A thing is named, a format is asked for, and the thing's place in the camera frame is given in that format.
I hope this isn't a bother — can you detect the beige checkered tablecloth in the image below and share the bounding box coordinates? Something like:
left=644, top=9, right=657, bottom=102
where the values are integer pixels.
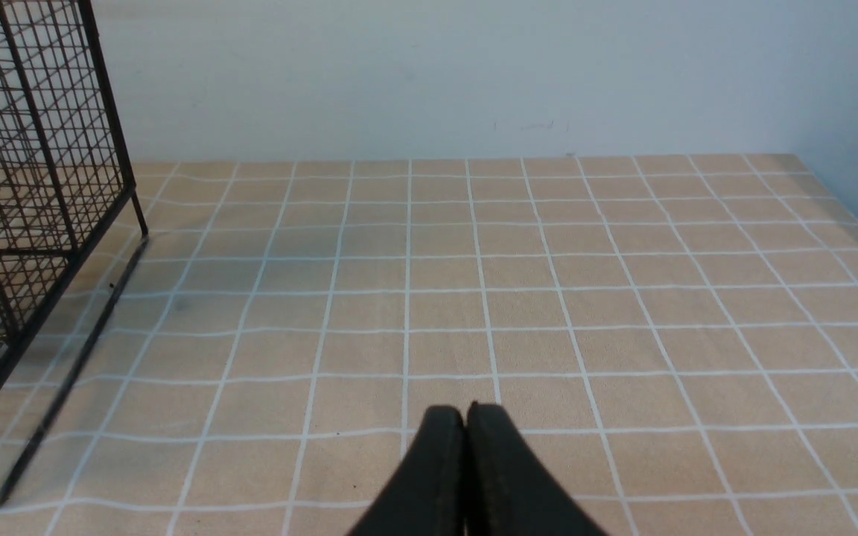
left=0, top=155, right=858, bottom=535

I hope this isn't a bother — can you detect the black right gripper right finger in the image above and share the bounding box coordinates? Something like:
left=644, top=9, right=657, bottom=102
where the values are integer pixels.
left=464, top=401, right=607, bottom=535

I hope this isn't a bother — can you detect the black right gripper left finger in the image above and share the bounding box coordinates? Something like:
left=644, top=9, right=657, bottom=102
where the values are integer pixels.
left=349, top=405, right=465, bottom=535

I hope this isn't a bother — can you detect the black wire mesh rack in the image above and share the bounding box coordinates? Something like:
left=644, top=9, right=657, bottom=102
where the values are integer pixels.
left=0, top=1, right=150, bottom=508

